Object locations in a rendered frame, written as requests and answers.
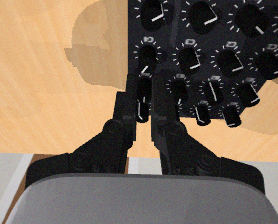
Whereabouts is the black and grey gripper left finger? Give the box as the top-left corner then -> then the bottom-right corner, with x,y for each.
24,74 -> 137,191

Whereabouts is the black knob box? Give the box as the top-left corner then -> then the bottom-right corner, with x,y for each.
128,0 -> 278,128

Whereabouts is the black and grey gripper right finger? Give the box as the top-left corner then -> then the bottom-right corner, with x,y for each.
150,75 -> 265,195

